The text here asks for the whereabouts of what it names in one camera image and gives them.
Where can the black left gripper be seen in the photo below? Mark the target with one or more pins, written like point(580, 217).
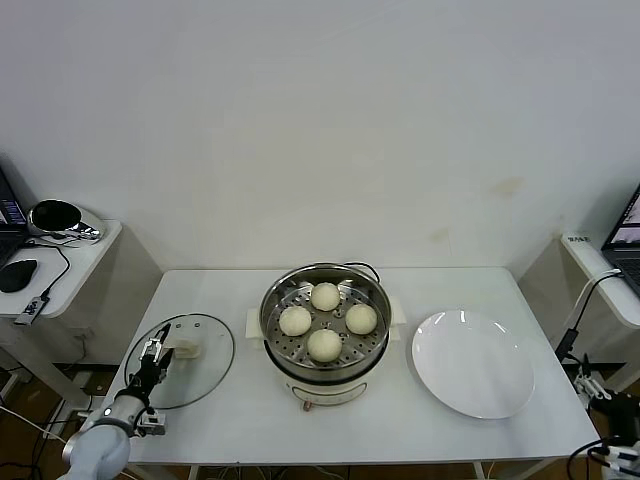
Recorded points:
point(147, 377)

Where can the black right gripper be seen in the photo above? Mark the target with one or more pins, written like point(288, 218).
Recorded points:
point(622, 417)

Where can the white steamed baozi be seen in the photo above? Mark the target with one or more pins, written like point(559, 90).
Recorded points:
point(325, 296)
point(295, 320)
point(325, 345)
point(361, 319)

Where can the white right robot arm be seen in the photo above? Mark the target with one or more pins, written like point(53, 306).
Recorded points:
point(625, 472)

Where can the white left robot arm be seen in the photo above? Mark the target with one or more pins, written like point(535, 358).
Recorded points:
point(95, 445)

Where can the perforated steel steamer basket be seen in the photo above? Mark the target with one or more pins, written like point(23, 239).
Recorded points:
point(280, 295)

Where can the white side desk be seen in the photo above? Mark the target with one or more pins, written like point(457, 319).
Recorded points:
point(80, 270)
point(595, 270)

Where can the white round plate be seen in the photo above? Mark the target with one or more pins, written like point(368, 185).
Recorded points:
point(470, 365)

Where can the black laptop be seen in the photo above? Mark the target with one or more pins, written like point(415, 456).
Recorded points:
point(10, 235)
point(625, 255)

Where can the grey usb hub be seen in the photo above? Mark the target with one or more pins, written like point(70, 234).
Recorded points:
point(32, 309)

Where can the small printed label sticker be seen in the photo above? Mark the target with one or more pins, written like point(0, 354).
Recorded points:
point(579, 239)

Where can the black computer mouse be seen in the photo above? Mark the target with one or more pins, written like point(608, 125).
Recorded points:
point(19, 274)

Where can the cream electric cooker base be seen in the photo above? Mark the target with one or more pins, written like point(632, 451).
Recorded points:
point(325, 392)

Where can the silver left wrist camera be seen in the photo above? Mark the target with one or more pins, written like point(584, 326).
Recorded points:
point(152, 425)

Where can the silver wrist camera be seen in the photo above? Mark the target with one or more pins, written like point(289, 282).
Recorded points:
point(152, 425)
point(622, 455)

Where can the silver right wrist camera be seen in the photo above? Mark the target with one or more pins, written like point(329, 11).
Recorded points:
point(622, 455)

